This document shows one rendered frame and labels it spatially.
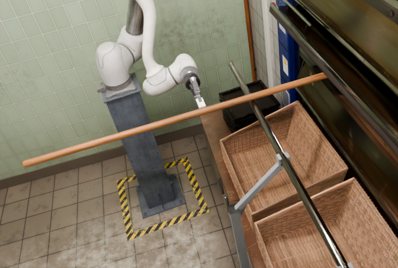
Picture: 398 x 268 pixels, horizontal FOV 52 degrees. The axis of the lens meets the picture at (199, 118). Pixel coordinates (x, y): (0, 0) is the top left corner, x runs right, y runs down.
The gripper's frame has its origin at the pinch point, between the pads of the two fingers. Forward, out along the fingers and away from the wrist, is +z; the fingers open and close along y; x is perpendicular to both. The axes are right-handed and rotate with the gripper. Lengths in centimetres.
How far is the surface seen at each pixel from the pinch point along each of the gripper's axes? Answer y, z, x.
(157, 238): 119, -27, 45
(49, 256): 119, -39, 120
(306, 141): 46, -4, -51
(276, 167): 6.5, 42.9, -18.1
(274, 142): 1.7, 34.5, -21.0
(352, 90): -25, 49, -43
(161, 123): -0.7, 6.9, 18.9
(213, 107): -1.0, 6.8, -4.1
